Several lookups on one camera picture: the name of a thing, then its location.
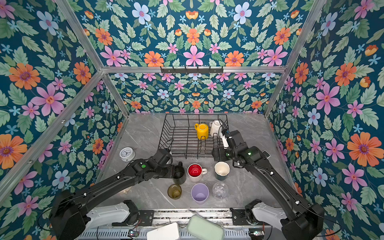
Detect black mug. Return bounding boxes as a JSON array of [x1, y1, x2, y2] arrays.
[[173, 162, 187, 185]]

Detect dark green mug cream inside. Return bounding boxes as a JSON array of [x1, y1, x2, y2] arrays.
[[214, 162, 230, 181]]

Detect olive green glass tumbler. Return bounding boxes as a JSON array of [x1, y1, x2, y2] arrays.
[[167, 184, 182, 200]]

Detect white ceramic mug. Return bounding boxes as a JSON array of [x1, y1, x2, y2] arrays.
[[210, 120, 222, 138]]

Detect yellow mug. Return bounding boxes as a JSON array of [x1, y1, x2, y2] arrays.
[[195, 123, 209, 141]]

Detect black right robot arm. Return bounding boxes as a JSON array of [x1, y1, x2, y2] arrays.
[[212, 130, 325, 240]]

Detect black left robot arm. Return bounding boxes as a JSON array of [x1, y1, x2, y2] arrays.
[[49, 149, 175, 240]]

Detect white mug red inside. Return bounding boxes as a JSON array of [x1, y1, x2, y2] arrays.
[[188, 164, 208, 183]]

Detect clear glass tumbler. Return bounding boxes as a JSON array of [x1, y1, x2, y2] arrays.
[[212, 182, 229, 199]]

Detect lilac plastic cup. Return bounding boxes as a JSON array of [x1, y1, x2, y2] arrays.
[[191, 183, 210, 205]]

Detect small white round timer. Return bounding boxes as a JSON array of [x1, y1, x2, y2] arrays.
[[119, 147, 136, 162]]

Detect white rectangular box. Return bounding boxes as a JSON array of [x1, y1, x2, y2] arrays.
[[147, 223, 180, 240]]

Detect pale green rectangular box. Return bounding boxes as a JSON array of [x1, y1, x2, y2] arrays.
[[187, 215, 225, 240]]

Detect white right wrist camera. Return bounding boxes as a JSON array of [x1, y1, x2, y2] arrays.
[[220, 130, 229, 149]]

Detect black wire dish rack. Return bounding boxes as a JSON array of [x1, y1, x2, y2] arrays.
[[158, 114, 229, 159]]

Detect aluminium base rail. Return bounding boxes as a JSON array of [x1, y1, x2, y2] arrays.
[[98, 207, 316, 229]]

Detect black wall hook rail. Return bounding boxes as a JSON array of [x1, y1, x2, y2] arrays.
[[160, 67, 224, 74]]

